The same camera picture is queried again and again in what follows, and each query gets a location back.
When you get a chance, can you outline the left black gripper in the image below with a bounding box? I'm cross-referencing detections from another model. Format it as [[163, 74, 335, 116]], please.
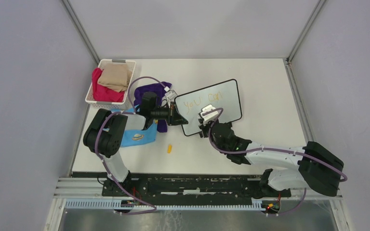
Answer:
[[151, 102, 188, 127]]

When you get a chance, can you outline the black framed whiteboard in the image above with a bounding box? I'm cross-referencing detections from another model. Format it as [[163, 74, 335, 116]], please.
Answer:
[[175, 79, 242, 136]]

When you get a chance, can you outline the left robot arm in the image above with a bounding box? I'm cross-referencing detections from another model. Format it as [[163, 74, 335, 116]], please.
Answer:
[[83, 92, 188, 196]]

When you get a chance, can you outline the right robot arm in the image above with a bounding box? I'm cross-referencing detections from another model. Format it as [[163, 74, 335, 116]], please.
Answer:
[[198, 118, 348, 197]]

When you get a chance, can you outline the purple cloth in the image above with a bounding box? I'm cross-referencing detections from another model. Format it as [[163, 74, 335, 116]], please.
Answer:
[[134, 83, 168, 133]]

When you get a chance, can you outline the blue patterned cloth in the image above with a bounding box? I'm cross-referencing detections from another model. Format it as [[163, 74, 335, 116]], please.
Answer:
[[121, 108, 157, 147]]

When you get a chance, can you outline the beige cloth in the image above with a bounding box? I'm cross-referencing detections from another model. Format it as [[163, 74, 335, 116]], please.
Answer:
[[97, 64, 132, 92]]

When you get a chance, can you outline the red cloth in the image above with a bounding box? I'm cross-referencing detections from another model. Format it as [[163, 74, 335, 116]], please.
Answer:
[[92, 68, 125, 103]]

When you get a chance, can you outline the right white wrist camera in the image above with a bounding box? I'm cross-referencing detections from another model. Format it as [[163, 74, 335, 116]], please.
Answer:
[[198, 104, 222, 125]]

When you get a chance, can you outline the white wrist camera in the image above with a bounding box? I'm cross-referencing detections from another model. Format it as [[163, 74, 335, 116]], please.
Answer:
[[198, 104, 222, 125], [165, 90, 178, 104]]

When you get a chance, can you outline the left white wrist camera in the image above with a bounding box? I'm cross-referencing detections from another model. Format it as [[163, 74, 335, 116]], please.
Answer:
[[165, 90, 178, 104]]

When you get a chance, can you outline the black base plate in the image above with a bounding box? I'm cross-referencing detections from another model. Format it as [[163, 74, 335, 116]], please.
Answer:
[[102, 173, 291, 205]]

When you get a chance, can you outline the white slotted cable duct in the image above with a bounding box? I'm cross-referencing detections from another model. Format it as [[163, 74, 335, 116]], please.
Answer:
[[65, 198, 265, 211]]

